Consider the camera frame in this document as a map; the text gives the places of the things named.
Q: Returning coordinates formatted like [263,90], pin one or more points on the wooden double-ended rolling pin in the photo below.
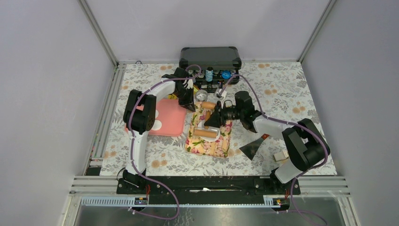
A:
[205,111]

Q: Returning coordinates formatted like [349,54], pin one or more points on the blue small blind button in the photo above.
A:
[226,74]

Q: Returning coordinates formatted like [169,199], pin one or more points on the white green eraser block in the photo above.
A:
[281,156]

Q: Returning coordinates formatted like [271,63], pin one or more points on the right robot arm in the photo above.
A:
[304,143]

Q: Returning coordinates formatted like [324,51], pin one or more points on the floral yellow tray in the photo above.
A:
[215,147]

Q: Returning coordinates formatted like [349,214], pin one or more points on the white dough wrapper lower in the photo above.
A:
[157,125]

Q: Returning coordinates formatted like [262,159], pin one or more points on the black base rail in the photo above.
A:
[204,190]

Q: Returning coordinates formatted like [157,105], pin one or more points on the blue white chip stack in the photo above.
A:
[209,74]

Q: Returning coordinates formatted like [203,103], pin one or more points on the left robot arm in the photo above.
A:
[133,173]

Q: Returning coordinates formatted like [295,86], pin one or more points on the white dough ball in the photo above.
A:
[210,134]

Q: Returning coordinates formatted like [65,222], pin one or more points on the black poker chip case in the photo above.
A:
[219,58]

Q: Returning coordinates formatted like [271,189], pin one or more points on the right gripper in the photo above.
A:
[215,119]

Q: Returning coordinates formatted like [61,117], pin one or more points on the pink plastic tray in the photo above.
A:
[168,120]

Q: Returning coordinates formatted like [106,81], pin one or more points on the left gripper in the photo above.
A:
[188,103]

